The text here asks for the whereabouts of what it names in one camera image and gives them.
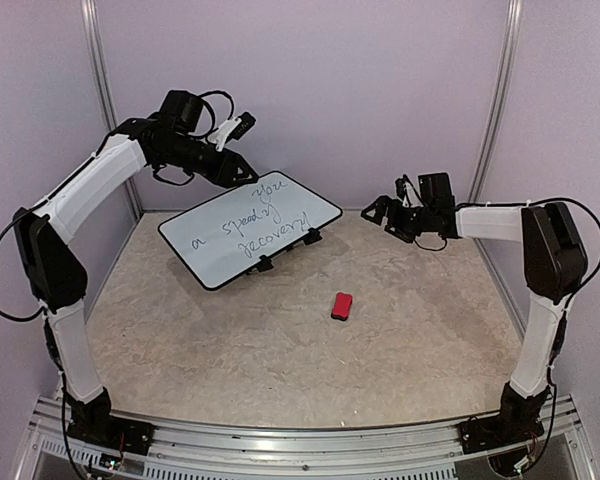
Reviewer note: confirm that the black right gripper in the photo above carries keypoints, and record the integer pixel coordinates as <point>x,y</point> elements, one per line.
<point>383,202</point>

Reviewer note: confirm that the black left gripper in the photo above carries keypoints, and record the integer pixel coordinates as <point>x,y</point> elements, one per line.
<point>233,160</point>

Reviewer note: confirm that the white whiteboard black frame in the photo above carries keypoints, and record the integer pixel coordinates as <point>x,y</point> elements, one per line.
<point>243,228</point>

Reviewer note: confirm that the black wire easel stand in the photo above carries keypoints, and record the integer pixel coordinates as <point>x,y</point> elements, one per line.
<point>285,250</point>

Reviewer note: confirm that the red black whiteboard eraser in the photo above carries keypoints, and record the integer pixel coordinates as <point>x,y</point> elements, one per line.
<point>342,306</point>

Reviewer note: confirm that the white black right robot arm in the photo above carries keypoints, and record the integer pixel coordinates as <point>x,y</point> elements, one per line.
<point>554,258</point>

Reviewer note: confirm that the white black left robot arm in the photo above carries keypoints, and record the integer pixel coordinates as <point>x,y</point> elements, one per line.
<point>58,280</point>

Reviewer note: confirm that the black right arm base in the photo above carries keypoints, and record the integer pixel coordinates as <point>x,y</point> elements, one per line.
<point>517,420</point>

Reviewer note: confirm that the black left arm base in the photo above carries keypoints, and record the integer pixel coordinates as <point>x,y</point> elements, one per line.
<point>92,422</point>

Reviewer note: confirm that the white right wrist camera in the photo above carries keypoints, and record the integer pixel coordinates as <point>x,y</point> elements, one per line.
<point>406,192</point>

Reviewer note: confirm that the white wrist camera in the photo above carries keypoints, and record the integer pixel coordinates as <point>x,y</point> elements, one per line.
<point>232,129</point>
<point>406,192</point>

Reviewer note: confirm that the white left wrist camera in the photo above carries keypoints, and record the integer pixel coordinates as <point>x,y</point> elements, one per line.
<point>232,129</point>

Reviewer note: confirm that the aluminium left corner post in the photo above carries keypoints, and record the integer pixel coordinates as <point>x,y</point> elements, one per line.
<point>95,49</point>

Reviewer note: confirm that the aluminium corner post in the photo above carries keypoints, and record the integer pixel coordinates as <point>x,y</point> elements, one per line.
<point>95,49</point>
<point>499,98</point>

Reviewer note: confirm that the aluminium right corner post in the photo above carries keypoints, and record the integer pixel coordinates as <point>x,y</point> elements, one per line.
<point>499,98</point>

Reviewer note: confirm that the aluminium front rail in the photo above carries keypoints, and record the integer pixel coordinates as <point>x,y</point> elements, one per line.
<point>194,450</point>

